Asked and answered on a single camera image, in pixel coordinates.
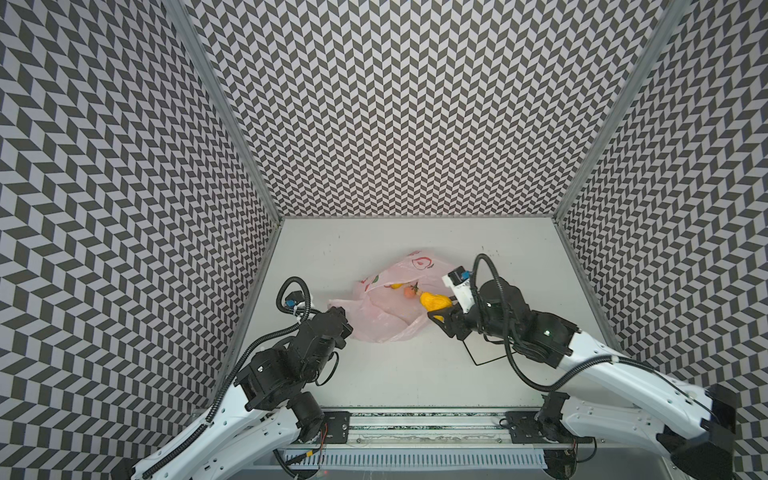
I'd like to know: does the yellow fake pear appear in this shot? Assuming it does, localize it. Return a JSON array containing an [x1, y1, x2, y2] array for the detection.
[[419, 291, 453, 312]]

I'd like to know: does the pink plastic bag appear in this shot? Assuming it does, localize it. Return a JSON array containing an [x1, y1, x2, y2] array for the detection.
[[328, 250, 458, 343]]

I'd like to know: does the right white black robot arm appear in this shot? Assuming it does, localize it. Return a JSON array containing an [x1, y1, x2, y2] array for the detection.
[[420, 277, 739, 479]]

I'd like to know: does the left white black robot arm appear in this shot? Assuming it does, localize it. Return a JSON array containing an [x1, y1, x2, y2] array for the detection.
[[109, 307, 353, 479]]

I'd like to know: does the white square mat black border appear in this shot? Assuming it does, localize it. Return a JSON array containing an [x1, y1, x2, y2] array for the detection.
[[462, 333, 506, 367]]

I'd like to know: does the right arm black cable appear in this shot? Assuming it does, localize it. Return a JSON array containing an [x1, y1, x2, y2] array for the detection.
[[470, 253, 721, 415]]

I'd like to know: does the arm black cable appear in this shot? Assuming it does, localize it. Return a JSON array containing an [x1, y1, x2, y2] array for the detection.
[[137, 275, 313, 480], [470, 253, 721, 415]]

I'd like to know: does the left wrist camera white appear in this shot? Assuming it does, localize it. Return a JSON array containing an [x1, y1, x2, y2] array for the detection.
[[283, 290, 305, 315]]

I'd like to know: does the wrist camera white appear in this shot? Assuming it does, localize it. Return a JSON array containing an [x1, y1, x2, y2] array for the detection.
[[283, 290, 305, 315], [442, 266, 475, 314]]

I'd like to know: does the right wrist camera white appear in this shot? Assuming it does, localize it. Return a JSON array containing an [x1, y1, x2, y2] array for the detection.
[[442, 266, 475, 314]]

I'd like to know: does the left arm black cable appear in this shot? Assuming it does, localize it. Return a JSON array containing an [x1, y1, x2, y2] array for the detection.
[[137, 275, 313, 480]]

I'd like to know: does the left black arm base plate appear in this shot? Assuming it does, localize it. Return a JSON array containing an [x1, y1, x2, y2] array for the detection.
[[299, 410, 352, 445]]

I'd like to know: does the aluminium rail frame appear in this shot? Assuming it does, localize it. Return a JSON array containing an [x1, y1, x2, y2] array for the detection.
[[179, 407, 685, 475]]

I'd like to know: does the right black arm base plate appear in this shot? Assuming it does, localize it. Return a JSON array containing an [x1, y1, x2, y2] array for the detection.
[[498, 411, 594, 445]]

